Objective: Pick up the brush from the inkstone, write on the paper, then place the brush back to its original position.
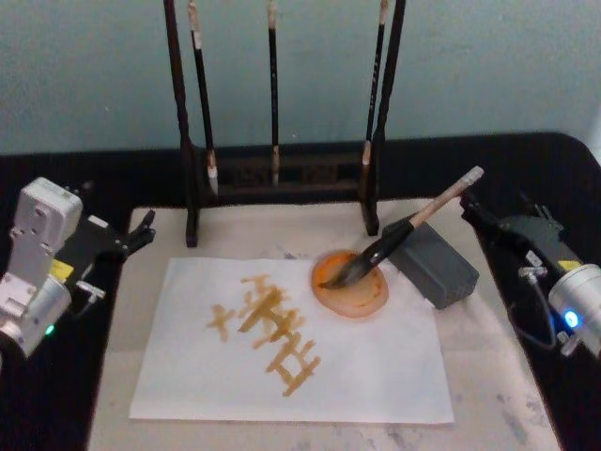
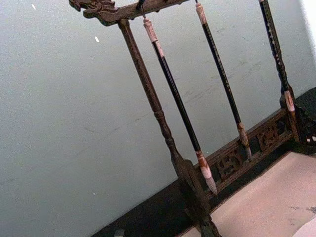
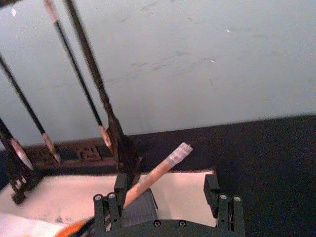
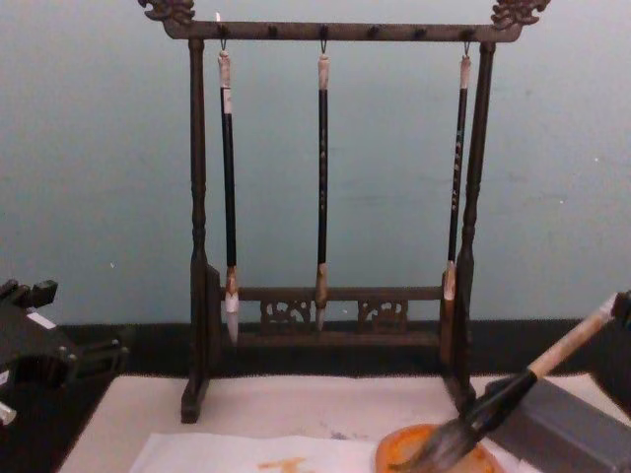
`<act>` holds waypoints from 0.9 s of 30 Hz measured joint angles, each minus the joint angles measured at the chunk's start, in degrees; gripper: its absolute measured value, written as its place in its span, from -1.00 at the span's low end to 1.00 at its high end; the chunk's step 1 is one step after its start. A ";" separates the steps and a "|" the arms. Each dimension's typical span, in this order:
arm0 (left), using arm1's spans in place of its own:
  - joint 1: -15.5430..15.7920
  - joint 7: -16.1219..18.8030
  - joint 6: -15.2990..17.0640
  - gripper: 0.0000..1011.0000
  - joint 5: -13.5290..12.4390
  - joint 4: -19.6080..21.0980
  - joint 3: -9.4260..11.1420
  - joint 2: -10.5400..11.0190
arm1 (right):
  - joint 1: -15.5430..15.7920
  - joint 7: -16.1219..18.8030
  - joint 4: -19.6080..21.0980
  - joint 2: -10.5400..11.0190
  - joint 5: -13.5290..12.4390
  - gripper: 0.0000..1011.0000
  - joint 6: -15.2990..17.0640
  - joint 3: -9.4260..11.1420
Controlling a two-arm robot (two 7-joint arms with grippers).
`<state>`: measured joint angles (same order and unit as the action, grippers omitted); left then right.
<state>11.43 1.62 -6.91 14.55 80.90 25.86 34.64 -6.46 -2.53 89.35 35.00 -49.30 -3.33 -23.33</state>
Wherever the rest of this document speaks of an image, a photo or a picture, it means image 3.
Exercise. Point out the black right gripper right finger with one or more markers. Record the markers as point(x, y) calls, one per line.
point(212, 190)

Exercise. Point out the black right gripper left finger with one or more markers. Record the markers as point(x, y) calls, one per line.
point(120, 190)

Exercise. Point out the brown stick with taped end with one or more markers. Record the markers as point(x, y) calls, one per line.
point(158, 172)

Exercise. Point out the black table cloth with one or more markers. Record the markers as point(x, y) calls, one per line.
point(271, 172)

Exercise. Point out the black rack with steel bars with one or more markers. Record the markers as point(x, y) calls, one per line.
point(108, 116)

